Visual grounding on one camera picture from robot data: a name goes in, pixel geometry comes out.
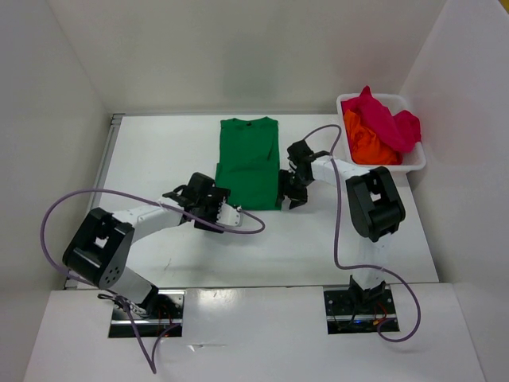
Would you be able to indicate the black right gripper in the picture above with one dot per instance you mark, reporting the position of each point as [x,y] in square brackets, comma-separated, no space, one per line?
[298,198]

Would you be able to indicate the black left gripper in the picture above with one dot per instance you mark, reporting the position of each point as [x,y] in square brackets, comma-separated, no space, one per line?
[219,196]

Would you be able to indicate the green t-shirt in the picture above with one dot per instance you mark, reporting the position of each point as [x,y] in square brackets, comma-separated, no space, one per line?
[249,163]

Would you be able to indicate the orange t-shirt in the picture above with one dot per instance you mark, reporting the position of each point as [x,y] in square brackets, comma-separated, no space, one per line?
[365,146]

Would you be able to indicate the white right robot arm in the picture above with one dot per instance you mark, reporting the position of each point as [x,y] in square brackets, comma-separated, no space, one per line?
[374,208]

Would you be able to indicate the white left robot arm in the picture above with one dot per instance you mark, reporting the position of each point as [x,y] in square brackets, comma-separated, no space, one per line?
[99,250]

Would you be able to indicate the pink t-shirt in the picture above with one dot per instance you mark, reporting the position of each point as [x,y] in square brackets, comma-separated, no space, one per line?
[401,132]

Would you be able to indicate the white plastic basket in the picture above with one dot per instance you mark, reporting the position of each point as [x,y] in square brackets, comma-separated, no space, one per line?
[413,161]

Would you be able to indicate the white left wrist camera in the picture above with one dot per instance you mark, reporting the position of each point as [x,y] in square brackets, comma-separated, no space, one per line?
[229,216]

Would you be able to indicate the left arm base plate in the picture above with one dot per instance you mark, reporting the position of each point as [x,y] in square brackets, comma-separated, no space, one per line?
[165,319]

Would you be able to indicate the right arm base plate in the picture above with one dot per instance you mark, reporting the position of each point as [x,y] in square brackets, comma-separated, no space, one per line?
[344,316]

